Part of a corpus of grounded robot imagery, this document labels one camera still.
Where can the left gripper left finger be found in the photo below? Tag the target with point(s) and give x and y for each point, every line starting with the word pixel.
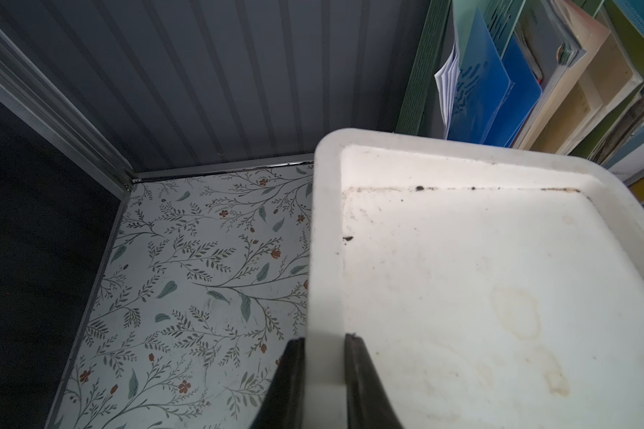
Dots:
pixel 282 405

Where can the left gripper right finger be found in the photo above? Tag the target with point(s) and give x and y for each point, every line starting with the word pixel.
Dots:
pixel 368 406

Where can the white drawer cabinet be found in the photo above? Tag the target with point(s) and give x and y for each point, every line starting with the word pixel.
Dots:
pixel 493 287

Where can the green file organizer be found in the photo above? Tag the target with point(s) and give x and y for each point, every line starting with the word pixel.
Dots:
pixel 558 77

